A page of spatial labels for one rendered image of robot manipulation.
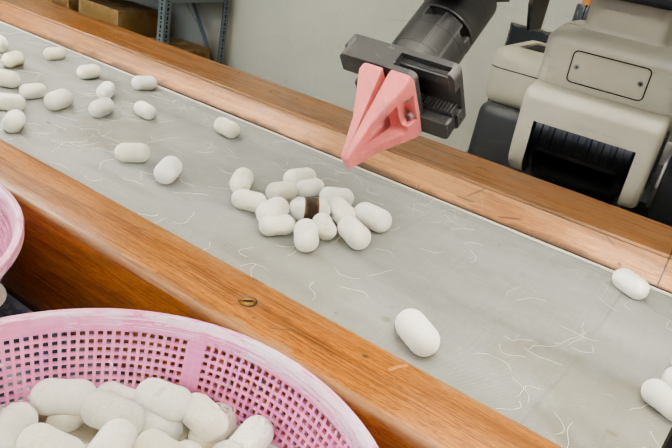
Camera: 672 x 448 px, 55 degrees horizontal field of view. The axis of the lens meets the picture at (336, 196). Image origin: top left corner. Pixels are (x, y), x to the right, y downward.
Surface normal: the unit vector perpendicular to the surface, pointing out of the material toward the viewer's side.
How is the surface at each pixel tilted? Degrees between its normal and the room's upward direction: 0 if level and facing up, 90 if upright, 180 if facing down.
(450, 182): 45
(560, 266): 0
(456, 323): 0
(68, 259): 90
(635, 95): 98
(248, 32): 90
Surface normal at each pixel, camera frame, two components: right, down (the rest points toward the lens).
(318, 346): 0.18, -0.90
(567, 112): -0.55, 0.37
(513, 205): -0.26, -0.47
